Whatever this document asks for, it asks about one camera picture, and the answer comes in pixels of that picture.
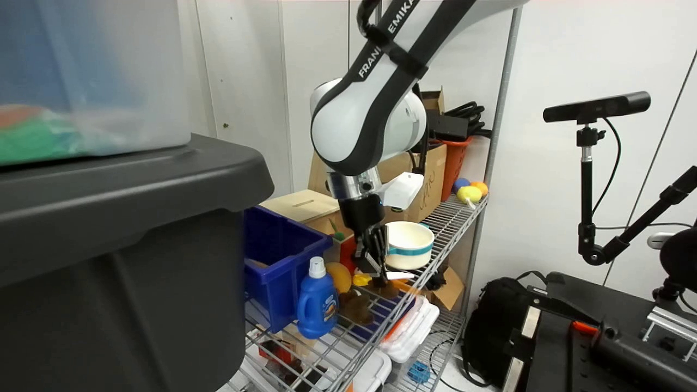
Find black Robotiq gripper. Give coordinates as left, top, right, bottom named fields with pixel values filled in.
left=338, top=189, right=395, bottom=284

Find white dish with teal band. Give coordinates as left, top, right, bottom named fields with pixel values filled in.
left=381, top=220, right=438, bottom=275

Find dark brown plush bear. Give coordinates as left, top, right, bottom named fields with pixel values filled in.
left=338, top=289, right=380, bottom=331

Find white plastic knife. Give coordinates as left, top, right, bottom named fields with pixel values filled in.
left=383, top=269, right=418, bottom=285

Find yellow orange ball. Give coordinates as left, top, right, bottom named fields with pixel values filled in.
left=325, top=259, right=356, bottom=296

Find blue detergent bottle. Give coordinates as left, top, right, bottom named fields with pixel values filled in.
left=295, top=256, right=342, bottom=343

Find loose cardboard flap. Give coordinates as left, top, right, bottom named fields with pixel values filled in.
left=424, top=263, right=469, bottom=314

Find white plastic container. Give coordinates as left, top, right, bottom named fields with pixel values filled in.
left=380, top=294, right=444, bottom=366
left=347, top=346, right=395, bottom=392

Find wooden box with red drawer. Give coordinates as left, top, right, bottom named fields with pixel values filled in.
left=258, top=187, right=362, bottom=275

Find large cardboard box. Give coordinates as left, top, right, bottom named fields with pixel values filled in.
left=307, top=140, right=449, bottom=225

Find blue plastic bin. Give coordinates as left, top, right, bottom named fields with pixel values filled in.
left=242, top=204, right=338, bottom=336

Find yellow toy maraca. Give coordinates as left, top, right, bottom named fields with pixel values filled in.
left=453, top=176, right=492, bottom=211

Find orange plastic bin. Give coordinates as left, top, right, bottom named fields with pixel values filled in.
left=438, top=138, right=476, bottom=204

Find blue tape roll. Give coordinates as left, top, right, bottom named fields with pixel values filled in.
left=405, top=359, right=435, bottom=386

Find black backpack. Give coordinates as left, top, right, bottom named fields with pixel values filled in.
left=460, top=275, right=557, bottom=392

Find black bag with yellow sticker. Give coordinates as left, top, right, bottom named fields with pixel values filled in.
left=424, top=106, right=476, bottom=146

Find small cardboard box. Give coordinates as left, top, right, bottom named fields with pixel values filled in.
left=421, top=88, right=447, bottom=115

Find black plastic parts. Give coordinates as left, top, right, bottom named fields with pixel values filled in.
left=442, top=100, right=497, bottom=142

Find dark grey storage tote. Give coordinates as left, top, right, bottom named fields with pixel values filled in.
left=0, top=133, right=277, bottom=392

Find black flat platform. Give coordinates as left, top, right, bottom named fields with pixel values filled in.
left=518, top=271, right=697, bottom=392

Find clear plastic storage bin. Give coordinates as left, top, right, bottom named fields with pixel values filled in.
left=0, top=0, right=195, bottom=171

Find metal wire shelf rack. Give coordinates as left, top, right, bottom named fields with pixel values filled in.
left=216, top=0, right=528, bottom=392

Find black camera stand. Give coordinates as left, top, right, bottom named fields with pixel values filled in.
left=575, top=119, right=697, bottom=269

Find red handled tool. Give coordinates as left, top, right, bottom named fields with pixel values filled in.
left=567, top=317, right=606, bottom=343

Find black bar camera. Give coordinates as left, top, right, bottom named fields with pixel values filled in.
left=540, top=89, right=654, bottom=124

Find silver aluminium rail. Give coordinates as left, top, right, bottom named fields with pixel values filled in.
left=640, top=302, right=697, bottom=346

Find black round mount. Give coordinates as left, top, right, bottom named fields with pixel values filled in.
left=651, top=222, right=697, bottom=306

